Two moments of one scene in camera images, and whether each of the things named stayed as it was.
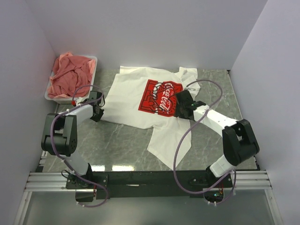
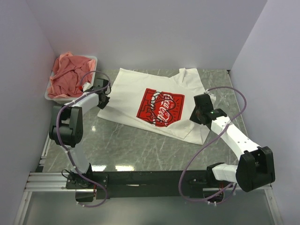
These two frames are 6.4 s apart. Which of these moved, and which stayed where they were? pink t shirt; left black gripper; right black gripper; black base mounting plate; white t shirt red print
Moved: white t shirt red print; right black gripper; left black gripper
Stayed: black base mounting plate; pink t shirt
